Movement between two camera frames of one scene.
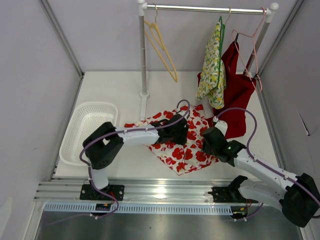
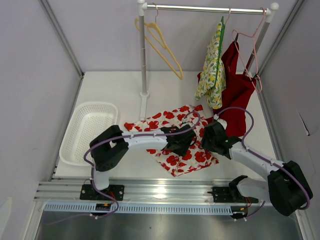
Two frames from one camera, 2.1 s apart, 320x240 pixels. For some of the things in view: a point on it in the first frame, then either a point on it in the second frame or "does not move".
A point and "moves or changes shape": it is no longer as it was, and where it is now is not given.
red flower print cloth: [191, 155] does not move
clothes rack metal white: [143, 7] does not move
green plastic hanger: [222, 33] moves or changes shape
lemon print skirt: [213, 82] does not move
